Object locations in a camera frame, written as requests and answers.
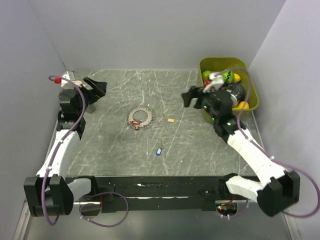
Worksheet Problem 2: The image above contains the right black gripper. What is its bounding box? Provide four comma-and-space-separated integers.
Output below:
180, 84, 218, 121

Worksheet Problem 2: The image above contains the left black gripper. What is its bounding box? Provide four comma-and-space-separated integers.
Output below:
72, 77, 107, 116

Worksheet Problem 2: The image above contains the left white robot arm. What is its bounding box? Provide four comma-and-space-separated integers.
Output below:
23, 75, 107, 218

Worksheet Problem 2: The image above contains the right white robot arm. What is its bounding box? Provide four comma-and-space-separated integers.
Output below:
181, 86, 301, 217

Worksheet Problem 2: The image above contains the green lime toy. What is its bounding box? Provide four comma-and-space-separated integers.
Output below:
201, 70, 212, 80

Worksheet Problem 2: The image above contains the grey bottle with beige cap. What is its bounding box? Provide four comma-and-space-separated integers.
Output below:
86, 104, 96, 114

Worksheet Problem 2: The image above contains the green watermelon toy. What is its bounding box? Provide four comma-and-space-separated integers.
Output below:
221, 70, 235, 85

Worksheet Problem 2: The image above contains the black tin can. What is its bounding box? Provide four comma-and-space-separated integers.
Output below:
225, 82, 246, 108

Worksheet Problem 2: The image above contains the yellow lemon toy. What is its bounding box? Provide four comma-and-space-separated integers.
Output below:
233, 73, 241, 83

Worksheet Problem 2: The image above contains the yellow banana toy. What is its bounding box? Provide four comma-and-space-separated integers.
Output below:
232, 101, 250, 111

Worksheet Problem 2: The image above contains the olive green plastic bin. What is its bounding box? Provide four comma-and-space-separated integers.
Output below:
198, 56, 260, 121

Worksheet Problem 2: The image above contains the blue tagged key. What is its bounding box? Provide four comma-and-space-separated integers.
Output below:
155, 141, 165, 157

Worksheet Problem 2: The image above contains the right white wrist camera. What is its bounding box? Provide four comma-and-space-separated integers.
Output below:
202, 72, 225, 93

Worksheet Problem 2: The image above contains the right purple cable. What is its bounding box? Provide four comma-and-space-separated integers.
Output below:
216, 66, 320, 221

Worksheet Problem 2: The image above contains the black mounting base plate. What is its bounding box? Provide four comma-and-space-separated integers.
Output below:
96, 176, 244, 213

